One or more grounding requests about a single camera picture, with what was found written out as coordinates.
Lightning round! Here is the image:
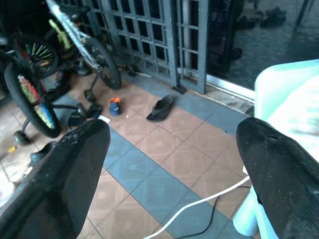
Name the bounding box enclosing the black training wheel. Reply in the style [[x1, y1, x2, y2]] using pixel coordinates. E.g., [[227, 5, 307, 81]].
[[76, 103, 88, 120], [83, 89, 97, 103]]

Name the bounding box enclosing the white cable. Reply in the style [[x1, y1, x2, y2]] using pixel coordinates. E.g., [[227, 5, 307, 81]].
[[142, 175, 250, 239]]

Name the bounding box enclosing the grey metal grille gate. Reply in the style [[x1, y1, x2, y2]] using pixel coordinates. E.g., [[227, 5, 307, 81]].
[[53, 0, 209, 95]]

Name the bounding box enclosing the children's bicycle with colourful spokes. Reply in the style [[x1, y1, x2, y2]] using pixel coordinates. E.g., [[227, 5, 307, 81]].
[[0, 29, 75, 146]]

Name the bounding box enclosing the black sandal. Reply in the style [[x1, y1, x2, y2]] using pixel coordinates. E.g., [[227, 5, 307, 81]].
[[146, 94, 174, 122]]

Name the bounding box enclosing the small blue orange shoe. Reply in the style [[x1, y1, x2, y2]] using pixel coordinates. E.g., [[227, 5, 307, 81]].
[[109, 97, 122, 116]]

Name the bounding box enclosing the aluminium door sill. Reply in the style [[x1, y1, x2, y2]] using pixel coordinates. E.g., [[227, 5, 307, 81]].
[[206, 73, 256, 103]]

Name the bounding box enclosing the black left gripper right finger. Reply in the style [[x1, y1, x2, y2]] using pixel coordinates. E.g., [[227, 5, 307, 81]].
[[235, 117, 319, 239]]

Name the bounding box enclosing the dark slipper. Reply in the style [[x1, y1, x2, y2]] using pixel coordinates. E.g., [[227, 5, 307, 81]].
[[24, 141, 58, 175]]

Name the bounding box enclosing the pile of dark shoes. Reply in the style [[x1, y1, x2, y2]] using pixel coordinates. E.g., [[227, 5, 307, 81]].
[[235, 6, 287, 30]]

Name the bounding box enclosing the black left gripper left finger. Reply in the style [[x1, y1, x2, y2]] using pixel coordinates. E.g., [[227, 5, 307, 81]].
[[0, 119, 111, 239]]

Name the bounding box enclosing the silver frame bicycle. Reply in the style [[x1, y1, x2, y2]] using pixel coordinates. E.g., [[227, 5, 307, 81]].
[[44, 0, 123, 91]]

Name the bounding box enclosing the black slipper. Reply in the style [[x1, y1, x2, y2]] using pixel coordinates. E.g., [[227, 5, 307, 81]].
[[68, 111, 87, 130]]

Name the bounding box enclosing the thin black cable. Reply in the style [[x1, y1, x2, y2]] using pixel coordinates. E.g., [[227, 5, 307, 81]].
[[183, 185, 252, 237]]

